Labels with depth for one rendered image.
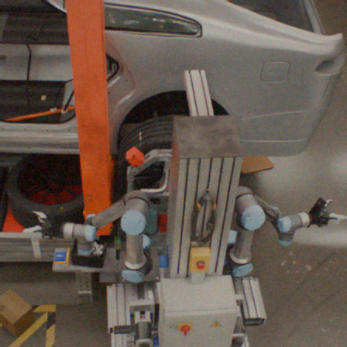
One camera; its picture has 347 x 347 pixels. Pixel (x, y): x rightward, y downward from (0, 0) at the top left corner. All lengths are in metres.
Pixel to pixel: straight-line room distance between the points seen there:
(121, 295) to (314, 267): 1.74
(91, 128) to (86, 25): 0.64
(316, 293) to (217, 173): 2.27
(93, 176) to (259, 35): 1.28
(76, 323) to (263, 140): 1.77
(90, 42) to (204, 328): 1.46
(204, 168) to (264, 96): 1.59
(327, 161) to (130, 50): 2.44
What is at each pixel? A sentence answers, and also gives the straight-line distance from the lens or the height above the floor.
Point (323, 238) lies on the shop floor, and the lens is 4.84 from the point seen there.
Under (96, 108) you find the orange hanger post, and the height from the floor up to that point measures 1.59.
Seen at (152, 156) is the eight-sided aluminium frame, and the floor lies 1.11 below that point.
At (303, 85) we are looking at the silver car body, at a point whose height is 1.37.
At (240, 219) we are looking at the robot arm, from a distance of 2.98.
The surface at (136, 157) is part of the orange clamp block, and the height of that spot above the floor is 1.11.
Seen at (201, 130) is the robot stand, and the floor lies 2.03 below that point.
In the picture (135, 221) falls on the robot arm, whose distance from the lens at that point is 2.86.
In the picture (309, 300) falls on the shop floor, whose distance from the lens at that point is 4.48.
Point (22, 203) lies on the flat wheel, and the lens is 4.25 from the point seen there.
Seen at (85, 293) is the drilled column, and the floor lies 0.13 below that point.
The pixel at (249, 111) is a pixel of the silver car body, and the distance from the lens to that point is 3.96.
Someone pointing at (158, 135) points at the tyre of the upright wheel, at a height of 1.17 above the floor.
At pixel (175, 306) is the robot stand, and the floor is 1.23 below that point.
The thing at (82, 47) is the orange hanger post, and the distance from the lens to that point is 3.00.
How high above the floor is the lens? 3.64
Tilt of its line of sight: 46 degrees down
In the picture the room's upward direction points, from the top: 4 degrees clockwise
